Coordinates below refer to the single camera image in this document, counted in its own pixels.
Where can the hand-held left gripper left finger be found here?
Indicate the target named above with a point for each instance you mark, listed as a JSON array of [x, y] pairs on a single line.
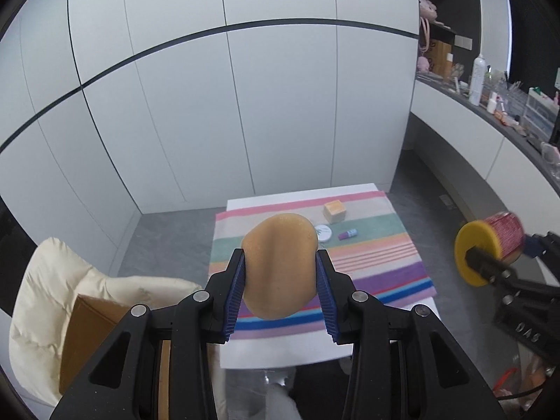
[[234, 297]]

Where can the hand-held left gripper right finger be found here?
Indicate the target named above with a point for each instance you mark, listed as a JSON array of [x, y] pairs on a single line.
[[326, 297]]

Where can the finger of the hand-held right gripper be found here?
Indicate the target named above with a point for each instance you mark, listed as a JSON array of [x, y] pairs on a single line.
[[540, 245], [490, 264]]

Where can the yellow and red spool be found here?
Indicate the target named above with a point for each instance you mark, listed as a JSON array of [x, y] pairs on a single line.
[[503, 232]]

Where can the tan egg-shaped sponge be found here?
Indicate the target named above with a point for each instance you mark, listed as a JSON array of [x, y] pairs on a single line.
[[280, 267]]

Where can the cardboard box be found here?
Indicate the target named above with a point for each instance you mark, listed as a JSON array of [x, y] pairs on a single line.
[[92, 319]]

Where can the red packet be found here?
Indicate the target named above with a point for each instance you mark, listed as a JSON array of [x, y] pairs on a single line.
[[509, 383]]

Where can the striped cloth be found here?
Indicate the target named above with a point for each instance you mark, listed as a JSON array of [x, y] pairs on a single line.
[[376, 267]]

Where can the white round lid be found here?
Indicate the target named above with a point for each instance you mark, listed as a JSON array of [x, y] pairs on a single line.
[[324, 232]]

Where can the small purple blue tube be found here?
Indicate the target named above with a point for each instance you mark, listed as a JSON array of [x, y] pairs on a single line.
[[348, 234]]

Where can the tan cube sponge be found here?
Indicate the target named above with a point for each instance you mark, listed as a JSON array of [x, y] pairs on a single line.
[[334, 211]]

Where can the white curved counter cabinet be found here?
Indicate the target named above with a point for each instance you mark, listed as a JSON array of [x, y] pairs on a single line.
[[459, 140]]

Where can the clear drawer organizer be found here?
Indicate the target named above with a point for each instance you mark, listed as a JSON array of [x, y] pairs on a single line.
[[540, 113]]

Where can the small white bottle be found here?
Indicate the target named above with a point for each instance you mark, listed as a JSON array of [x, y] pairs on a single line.
[[492, 103]]

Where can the white spray bottle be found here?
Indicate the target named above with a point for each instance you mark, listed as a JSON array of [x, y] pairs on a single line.
[[477, 78]]

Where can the cream padded chair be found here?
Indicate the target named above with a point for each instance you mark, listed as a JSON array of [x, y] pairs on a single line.
[[48, 297]]

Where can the pink plush toy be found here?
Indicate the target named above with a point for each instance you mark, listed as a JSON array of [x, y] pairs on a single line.
[[424, 64]]

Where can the brown box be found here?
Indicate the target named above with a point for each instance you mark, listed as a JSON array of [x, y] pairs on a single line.
[[439, 57]]

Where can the dark furniture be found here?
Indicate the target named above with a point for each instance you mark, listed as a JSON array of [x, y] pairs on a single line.
[[15, 236]]

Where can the grey wall switch plate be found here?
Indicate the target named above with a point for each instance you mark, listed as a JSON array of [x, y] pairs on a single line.
[[463, 43]]

